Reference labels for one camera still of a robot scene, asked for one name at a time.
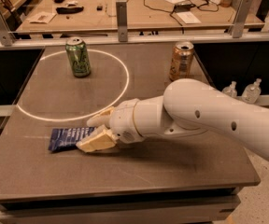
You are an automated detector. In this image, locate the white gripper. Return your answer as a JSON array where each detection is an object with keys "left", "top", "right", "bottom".
[{"left": 77, "top": 99, "right": 145, "bottom": 153}]

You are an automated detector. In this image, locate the blue rxbar blueberry wrapper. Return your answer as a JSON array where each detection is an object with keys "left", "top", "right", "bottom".
[{"left": 49, "top": 127, "right": 95, "bottom": 152}]

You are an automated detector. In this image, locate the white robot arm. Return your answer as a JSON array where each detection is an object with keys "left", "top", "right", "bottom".
[{"left": 77, "top": 78, "right": 269, "bottom": 161}]

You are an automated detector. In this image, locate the green soda can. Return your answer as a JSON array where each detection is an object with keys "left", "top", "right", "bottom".
[{"left": 65, "top": 36, "right": 91, "bottom": 77}]

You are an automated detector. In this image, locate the orange soda can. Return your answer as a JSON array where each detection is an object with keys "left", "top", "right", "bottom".
[{"left": 169, "top": 41, "right": 194, "bottom": 81}]

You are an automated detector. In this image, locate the small black object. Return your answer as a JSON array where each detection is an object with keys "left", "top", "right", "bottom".
[{"left": 96, "top": 5, "right": 103, "bottom": 11}]

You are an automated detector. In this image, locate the black tool on desk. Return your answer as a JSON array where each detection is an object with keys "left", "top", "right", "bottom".
[{"left": 56, "top": 7, "right": 84, "bottom": 14}]

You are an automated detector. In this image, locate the white paper note left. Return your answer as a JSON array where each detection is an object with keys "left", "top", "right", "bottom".
[{"left": 27, "top": 11, "right": 56, "bottom": 24}]

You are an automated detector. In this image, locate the clear sanitizer bottle left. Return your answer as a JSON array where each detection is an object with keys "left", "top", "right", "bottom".
[{"left": 222, "top": 81, "right": 237, "bottom": 98}]

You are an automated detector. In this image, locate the clear sanitizer bottle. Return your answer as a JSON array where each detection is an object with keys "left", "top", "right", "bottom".
[
  {"left": 222, "top": 81, "right": 237, "bottom": 98},
  {"left": 241, "top": 78, "right": 262, "bottom": 104}
]

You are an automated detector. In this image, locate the white paper card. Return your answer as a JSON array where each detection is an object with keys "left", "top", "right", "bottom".
[{"left": 177, "top": 11, "right": 201, "bottom": 24}]

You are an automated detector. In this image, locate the clear sanitizer bottle right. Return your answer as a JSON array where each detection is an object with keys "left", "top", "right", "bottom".
[{"left": 241, "top": 78, "right": 262, "bottom": 104}]

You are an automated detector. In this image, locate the metal railing bar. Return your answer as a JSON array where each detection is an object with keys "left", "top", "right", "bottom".
[{"left": 0, "top": 31, "right": 269, "bottom": 50}]

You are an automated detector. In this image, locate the metal bracket middle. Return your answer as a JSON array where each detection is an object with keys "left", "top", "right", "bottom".
[{"left": 116, "top": 1, "right": 128, "bottom": 42}]

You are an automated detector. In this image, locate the metal bracket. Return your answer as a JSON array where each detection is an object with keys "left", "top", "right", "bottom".
[
  {"left": 0, "top": 11, "right": 16, "bottom": 47},
  {"left": 116, "top": 1, "right": 128, "bottom": 42},
  {"left": 229, "top": 0, "right": 253, "bottom": 38}
]

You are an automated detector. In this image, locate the metal bracket left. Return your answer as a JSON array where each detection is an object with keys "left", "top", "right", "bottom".
[{"left": 0, "top": 11, "right": 16, "bottom": 47}]

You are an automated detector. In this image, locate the black cable with adapter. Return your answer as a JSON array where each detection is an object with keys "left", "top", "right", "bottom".
[{"left": 143, "top": 0, "right": 220, "bottom": 27}]

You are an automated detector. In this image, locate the metal bracket right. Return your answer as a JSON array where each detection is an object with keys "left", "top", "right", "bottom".
[{"left": 229, "top": 0, "right": 253, "bottom": 38}]

